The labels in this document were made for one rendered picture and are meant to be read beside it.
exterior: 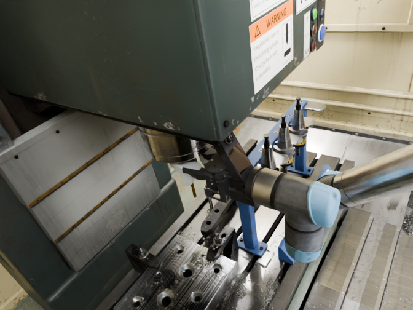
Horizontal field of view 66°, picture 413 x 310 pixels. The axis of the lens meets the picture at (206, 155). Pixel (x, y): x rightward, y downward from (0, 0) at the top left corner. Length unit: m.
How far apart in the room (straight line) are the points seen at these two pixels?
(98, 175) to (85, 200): 0.09
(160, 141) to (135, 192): 0.68
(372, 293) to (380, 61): 0.91
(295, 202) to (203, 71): 0.30
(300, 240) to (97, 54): 0.49
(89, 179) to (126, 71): 0.66
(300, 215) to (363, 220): 0.88
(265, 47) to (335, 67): 1.08
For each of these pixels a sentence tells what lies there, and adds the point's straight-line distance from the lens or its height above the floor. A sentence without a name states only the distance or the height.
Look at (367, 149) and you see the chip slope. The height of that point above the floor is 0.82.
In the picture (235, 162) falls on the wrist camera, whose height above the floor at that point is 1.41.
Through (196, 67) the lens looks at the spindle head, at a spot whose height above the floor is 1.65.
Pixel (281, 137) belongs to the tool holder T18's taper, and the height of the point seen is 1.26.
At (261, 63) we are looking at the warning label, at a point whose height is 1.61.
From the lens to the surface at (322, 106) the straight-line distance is 1.20.
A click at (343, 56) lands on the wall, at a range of 1.57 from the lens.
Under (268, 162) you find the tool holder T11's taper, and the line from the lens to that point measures 0.88.
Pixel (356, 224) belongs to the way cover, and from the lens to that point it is 1.44.
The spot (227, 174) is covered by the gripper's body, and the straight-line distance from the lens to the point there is 0.66.
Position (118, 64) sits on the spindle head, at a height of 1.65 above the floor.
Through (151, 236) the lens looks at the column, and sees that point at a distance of 1.49.
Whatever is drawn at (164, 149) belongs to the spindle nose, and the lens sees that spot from 0.63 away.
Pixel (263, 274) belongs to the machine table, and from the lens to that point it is 1.06.
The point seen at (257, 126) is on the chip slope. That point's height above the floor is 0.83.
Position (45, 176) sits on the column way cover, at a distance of 1.03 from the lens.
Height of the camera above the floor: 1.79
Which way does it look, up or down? 35 degrees down
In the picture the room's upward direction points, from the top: 12 degrees counter-clockwise
